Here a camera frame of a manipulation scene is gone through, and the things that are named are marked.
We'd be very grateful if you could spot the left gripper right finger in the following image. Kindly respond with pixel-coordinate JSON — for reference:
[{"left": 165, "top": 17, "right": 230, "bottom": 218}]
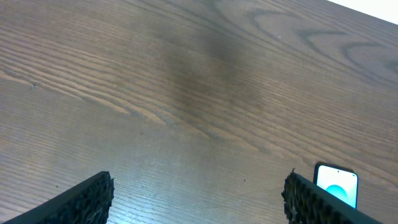
[{"left": 281, "top": 171, "right": 381, "bottom": 224}]

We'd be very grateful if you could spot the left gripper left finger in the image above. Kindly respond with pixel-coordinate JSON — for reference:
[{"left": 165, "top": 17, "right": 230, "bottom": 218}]
[{"left": 4, "top": 171, "right": 114, "bottom": 224}]

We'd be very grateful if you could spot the blue Galaxy smartphone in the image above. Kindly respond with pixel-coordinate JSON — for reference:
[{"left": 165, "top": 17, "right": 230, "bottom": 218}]
[{"left": 313, "top": 162, "right": 359, "bottom": 209}]

